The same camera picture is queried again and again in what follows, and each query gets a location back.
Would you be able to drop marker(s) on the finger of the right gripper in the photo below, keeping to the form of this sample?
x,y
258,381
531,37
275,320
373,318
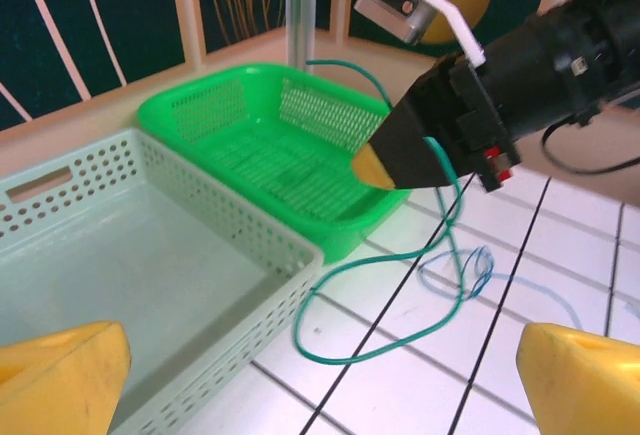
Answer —
x,y
405,150
440,72

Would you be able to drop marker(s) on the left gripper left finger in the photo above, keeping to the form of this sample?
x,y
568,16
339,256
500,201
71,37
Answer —
x,y
55,380

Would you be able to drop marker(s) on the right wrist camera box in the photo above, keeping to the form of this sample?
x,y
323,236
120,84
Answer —
x,y
400,0

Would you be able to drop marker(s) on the pale mint plastic basket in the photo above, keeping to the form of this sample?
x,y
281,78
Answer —
x,y
125,265

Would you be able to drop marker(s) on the bright green plastic basket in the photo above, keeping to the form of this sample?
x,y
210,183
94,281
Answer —
x,y
260,155

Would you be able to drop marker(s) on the aluminium corner post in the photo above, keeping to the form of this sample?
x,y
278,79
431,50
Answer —
x,y
301,10

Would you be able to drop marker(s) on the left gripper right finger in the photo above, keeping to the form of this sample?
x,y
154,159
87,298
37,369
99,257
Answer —
x,y
585,385

